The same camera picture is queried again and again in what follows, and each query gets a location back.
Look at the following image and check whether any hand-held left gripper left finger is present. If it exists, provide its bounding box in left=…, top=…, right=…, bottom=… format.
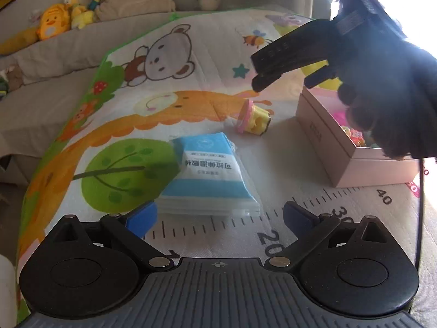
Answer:
left=44, top=201, right=173, bottom=269

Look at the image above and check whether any person's right hand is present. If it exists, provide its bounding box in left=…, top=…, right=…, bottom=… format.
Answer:
left=304, top=39, right=437, bottom=160

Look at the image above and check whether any black-haired doll figure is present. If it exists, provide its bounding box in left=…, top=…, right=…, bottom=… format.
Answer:
left=341, top=125, right=367, bottom=147

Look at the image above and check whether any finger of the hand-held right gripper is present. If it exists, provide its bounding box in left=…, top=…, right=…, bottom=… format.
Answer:
left=251, top=19, right=342, bottom=76
left=252, top=60, right=330, bottom=91

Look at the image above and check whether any black cable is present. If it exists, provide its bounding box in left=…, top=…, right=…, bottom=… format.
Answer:
left=414, top=159, right=426, bottom=268

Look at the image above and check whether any brown plush toy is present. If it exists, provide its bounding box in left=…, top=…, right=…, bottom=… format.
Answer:
left=0, top=65, right=25, bottom=91

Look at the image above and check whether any yellow-green plush toy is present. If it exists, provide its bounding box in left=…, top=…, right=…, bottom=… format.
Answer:
left=70, top=5, right=95, bottom=30

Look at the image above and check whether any blue and white packet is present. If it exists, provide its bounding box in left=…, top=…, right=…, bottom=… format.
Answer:
left=159, top=131, right=262, bottom=217

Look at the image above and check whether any yellow and pink toy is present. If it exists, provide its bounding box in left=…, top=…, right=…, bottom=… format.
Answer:
left=235, top=100, right=273, bottom=136

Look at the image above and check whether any long yellow plush toy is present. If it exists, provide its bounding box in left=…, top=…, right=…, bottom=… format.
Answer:
left=0, top=27, right=40, bottom=55

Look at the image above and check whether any yellow duck plush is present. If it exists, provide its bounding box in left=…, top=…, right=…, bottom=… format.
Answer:
left=37, top=4, right=70, bottom=41

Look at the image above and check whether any pink cardboard box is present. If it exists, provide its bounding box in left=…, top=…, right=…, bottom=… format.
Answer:
left=295, top=86, right=427, bottom=188

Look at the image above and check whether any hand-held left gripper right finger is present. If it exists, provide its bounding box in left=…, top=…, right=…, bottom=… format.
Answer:
left=268, top=201, right=393, bottom=268

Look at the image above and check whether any cartoon printed play mat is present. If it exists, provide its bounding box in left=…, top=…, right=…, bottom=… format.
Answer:
left=17, top=5, right=437, bottom=315

